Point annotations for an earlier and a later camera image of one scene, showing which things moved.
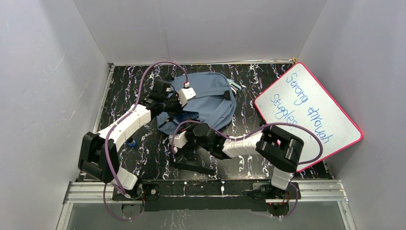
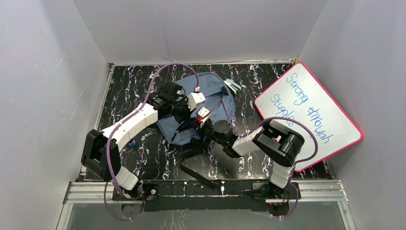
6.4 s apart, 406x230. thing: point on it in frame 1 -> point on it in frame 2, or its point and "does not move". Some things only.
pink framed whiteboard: [297, 97] does not move
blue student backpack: [207, 95] does not move
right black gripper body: [190, 136] -> [207, 129]
